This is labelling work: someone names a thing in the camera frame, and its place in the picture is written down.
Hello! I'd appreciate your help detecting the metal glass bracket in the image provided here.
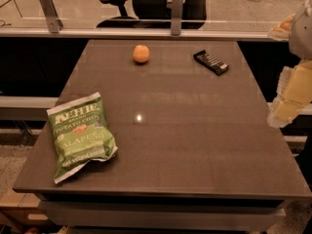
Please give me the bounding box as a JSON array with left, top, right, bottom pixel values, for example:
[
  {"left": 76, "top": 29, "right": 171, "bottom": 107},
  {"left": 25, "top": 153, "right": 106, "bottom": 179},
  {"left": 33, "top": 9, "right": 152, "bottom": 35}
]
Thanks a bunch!
[
  {"left": 39, "top": 0, "right": 63, "bottom": 33},
  {"left": 171, "top": 0, "right": 183, "bottom": 36}
]

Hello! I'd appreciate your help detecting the green jalapeno chip bag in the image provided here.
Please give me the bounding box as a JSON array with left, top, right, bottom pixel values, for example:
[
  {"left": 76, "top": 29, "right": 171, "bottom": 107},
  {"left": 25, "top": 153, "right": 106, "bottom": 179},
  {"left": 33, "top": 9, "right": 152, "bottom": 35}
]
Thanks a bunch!
[{"left": 47, "top": 93, "right": 118, "bottom": 184}]

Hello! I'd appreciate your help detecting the black rxbar chocolate bar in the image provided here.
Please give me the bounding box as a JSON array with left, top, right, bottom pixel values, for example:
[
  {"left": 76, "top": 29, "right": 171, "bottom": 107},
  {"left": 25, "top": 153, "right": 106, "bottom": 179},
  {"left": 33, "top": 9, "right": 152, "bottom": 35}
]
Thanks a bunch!
[{"left": 193, "top": 50, "right": 229, "bottom": 76}]

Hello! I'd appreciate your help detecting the black office chair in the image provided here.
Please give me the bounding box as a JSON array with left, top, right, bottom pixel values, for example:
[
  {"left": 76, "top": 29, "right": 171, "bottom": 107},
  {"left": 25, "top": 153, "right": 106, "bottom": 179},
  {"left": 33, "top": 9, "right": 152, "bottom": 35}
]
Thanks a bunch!
[{"left": 97, "top": 0, "right": 207, "bottom": 29}]

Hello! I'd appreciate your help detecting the orange fruit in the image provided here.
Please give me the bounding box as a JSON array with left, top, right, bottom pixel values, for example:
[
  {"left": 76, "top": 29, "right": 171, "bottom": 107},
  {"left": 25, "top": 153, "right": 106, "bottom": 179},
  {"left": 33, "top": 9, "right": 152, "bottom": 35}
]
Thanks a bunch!
[{"left": 133, "top": 45, "right": 150, "bottom": 63}]

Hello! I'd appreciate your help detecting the right metal glass bracket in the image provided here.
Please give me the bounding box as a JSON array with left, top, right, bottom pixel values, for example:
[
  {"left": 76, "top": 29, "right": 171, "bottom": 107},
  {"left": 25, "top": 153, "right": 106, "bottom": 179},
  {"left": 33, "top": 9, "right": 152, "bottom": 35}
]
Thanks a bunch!
[{"left": 171, "top": 0, "right": 183, "bottom": 36}]

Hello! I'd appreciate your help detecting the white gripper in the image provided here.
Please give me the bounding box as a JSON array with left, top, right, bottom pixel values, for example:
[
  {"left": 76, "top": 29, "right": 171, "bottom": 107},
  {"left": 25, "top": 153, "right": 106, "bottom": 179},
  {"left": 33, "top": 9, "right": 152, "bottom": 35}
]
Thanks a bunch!
[{"left": 267, "top": 0, "right": 312, "bottom": 128}]

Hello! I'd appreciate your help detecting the wooden box under table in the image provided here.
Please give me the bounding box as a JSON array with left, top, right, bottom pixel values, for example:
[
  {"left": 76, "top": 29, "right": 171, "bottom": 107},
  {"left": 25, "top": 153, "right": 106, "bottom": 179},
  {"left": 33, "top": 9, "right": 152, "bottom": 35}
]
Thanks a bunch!
[{"left": 0, "top": 189, "right": 54, "bottom": 232}]

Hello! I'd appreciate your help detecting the left metal glass bracket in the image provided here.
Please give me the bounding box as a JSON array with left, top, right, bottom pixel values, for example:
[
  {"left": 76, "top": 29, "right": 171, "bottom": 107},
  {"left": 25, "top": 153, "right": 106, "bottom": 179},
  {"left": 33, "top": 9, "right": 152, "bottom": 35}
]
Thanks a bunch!
[{"left": 39, "top": 0, "right": 63, "bottom": 33}]

